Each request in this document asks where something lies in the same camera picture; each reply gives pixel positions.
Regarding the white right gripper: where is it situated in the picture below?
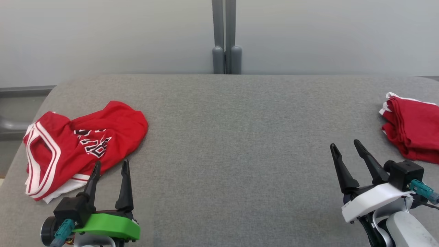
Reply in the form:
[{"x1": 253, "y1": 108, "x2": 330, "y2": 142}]
[{"x1": 330, "y1": 139, "x2": 412, "y2": 223}]

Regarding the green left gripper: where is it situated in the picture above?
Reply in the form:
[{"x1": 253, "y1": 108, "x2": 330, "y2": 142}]
[{"x1": 74, "y1": 158, "x2": 141, "y2": 247}]

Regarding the red Bulls 23 jersey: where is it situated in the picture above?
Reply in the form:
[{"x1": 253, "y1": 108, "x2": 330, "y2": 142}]
[{"x1": 23, "y1": 101, "x2": 149, "y2": 204}]

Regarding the folded red garment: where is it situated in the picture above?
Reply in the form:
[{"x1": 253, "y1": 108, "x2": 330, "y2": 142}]
[{"x1": 379, "y1": 92, "x2": 439, "y2": 164}]

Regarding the grey partition base rail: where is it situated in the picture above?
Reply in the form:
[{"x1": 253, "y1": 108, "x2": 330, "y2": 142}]
[{"x1": 0, "y1": 86, "x2": 57, "y2": 100}]

